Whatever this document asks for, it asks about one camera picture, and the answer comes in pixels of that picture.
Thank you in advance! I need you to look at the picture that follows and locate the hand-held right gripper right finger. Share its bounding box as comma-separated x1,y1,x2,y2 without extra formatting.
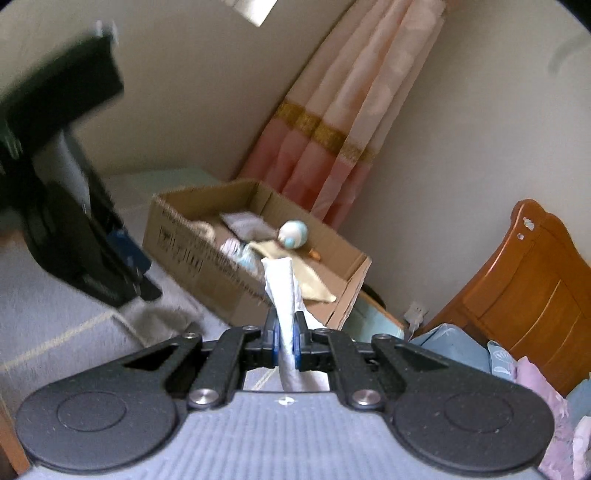
294,312,451,411

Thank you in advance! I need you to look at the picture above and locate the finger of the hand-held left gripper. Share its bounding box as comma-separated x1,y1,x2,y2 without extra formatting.
85,171,154,283
122,271,163,306

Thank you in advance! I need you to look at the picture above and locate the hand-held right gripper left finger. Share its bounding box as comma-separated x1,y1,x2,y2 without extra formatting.
122,311,281,409

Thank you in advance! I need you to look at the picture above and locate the brown cardboard box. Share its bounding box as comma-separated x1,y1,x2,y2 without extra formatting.
141,178,373,332

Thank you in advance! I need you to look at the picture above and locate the white cloth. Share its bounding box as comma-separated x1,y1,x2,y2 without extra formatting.
260,257,334,394

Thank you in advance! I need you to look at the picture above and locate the cream cloth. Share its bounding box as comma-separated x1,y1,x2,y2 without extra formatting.
249,239,338,305

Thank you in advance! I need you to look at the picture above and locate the blue and white ball toy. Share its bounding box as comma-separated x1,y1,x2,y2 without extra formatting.
278,220,310,250

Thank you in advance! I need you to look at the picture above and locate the grey cloth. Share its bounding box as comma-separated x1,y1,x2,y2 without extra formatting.
219,211,278,241

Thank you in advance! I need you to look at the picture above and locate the teal bed sheet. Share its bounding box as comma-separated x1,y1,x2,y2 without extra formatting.
359,285,408,334

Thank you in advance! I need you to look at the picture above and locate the grey-blue bed blanket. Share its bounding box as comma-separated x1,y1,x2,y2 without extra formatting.
0,185,279,403

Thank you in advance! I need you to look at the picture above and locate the light blue patterned pillow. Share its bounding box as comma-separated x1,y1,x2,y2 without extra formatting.
410,323,519,380

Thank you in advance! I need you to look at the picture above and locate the pink curtain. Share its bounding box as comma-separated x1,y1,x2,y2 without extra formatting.
230,0,450,232

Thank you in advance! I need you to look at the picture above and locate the wooden headboard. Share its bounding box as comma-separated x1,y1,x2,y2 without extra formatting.
414,199,591,398

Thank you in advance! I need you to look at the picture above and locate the pink cloth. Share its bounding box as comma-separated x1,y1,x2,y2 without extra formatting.
512,354,591,480

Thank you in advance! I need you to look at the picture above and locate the white wall socket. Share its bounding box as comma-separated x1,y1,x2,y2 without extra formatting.
403,302,428,329

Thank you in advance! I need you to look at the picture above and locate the wooden bed rail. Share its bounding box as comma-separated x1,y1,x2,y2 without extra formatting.
0,399,29,477

